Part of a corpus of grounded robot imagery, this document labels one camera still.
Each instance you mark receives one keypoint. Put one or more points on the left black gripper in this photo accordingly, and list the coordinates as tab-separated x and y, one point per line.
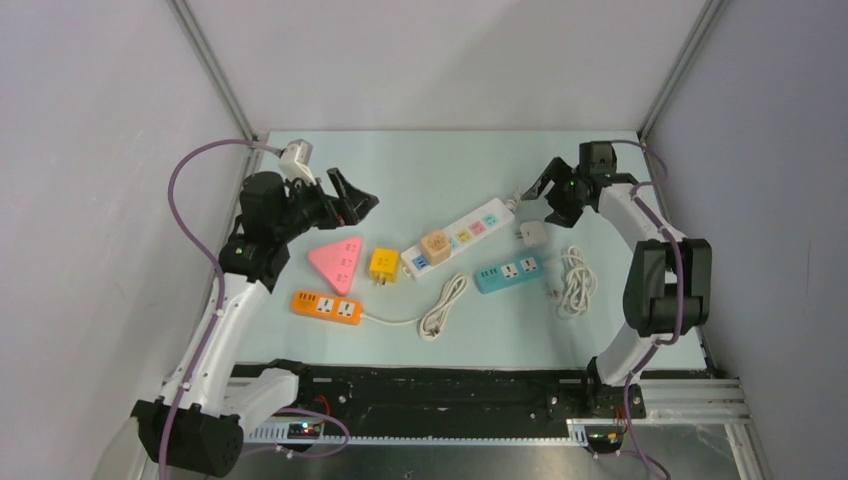
351	208

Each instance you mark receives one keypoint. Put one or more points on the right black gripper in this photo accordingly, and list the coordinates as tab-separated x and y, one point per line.
554	172

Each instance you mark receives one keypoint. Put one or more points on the white multicolour power strip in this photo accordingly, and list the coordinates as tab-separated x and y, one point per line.
464	233

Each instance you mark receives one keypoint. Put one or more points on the yellow cube socket adapter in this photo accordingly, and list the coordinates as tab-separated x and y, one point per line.
383	266

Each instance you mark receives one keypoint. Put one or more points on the beige cube socket adapter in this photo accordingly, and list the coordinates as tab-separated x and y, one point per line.
435	247

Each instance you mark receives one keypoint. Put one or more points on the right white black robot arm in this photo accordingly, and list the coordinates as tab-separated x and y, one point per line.
668	286

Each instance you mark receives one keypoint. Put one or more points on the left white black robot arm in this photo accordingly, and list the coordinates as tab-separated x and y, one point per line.
194	424

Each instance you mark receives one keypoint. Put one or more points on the small white plug adapter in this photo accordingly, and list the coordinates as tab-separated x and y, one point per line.
532	233

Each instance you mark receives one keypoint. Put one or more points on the pink triangular power socket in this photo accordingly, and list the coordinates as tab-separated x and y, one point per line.
336	263

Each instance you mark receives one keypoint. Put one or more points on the light green table mat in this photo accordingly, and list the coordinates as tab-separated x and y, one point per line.
425	181

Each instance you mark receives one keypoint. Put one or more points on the teal power strip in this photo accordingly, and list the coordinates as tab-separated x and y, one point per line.
509	274

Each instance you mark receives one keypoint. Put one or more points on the orange power strip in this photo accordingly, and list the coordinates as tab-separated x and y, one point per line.
326	307

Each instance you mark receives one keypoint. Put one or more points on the left circuit board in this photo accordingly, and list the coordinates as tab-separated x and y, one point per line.
304	430

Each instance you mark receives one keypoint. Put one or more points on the circuit board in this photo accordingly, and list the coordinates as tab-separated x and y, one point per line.
304	430
604	443

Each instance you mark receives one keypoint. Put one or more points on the right circuit board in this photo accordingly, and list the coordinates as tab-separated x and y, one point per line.
604	443

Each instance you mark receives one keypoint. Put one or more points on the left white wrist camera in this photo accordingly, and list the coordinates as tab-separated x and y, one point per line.
293	162

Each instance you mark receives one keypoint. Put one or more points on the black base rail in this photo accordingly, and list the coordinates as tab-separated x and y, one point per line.
375	403

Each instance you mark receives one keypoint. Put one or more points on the right aluminium frame post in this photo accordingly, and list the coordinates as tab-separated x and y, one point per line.
696	39

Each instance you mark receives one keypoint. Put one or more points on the aluminium frame post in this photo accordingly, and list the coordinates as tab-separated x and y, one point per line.
199	43
696	39

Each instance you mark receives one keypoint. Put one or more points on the left aluminium frame post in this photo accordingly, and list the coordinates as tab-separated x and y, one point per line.
199	43

